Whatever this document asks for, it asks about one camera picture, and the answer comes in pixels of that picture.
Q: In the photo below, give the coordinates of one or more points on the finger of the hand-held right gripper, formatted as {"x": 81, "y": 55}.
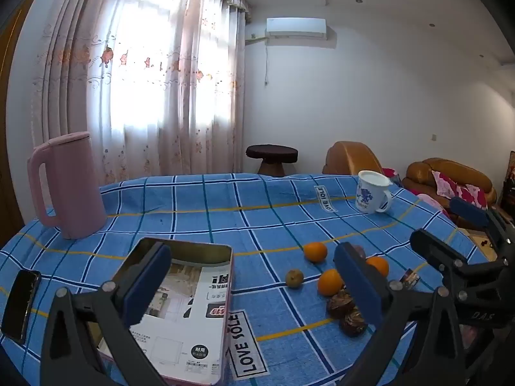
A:
{"x": 468, "y": 211}
{"x": 432, "y": 247}

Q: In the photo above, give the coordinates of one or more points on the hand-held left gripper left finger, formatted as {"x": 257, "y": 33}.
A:
{"x": 147, "y": 285}

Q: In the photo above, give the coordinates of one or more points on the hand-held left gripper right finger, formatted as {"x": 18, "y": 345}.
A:
{"x": 358, "y": 285}

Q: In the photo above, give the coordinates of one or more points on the purple round root vegetable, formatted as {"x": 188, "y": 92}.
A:
{"x": 360, "y": 251}

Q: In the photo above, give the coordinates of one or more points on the small brownish green fruit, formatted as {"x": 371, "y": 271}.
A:
{"x": 294, "y": 278}

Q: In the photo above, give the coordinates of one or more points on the pink metal tin box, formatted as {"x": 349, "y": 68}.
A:
{"x": 219, "y": 273}

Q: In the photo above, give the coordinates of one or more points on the orange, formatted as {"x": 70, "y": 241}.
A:
{"x": 330, "y": 282}
{"x": 316, "y": 252}
{"x": 380, "y": 266}

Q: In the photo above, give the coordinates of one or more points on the pink floral cushion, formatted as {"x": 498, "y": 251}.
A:
{"x": 450, "y": 187}

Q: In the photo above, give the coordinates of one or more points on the pink cloth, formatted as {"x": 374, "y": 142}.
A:
{"x": 432, "y": 203}

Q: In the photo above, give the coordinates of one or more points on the small printed packet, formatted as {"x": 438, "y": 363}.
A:
{"x": 410, "y": 278}

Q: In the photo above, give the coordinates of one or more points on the printed paper leaflet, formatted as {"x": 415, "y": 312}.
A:
{"x": 181, "y": 329}

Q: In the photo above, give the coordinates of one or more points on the brown leather sofa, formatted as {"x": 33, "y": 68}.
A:
{"x": 422, "y": 169}

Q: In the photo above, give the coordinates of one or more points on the red cloth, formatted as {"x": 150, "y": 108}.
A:
{"x": 392, "y": 177}

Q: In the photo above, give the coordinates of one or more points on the white mug with blue print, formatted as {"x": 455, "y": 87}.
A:
{"x": 368, "y": 197}

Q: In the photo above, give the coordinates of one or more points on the blue checked tablecloth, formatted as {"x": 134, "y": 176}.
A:
{"x": 241, "y": 225}

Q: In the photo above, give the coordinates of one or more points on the brown leather armchair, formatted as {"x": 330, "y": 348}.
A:
{"x": 350, "y": 157}

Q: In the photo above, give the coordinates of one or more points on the pink electric kettle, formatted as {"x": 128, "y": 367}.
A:
{"x": 76, "y": 185}

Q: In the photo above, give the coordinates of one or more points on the black smartphone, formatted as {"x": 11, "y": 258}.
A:
{"x": 20, "y": 305}

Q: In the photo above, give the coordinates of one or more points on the dark round wooden stool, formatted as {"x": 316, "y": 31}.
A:
{"x": 271, "y": 153}

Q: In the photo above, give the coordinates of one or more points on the floral sheer curtain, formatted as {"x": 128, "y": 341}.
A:
{"x": 161, "y": 88}

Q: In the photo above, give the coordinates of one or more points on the white air conditioner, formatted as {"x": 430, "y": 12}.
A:
{"x": 295, "y": 28}

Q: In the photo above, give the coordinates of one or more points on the air conditioner pipe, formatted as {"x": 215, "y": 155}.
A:
{"x": 255, "y": 38}

